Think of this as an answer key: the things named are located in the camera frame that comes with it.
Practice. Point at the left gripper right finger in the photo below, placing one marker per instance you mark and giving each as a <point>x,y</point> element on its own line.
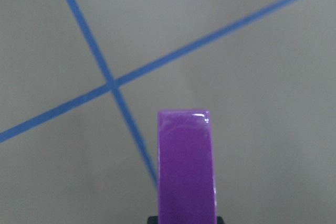
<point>220,220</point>

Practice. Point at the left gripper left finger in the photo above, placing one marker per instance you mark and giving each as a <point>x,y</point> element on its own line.
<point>152,220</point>

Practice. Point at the purple curved toy block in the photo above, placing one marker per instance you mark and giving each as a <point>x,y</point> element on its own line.
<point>186,180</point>

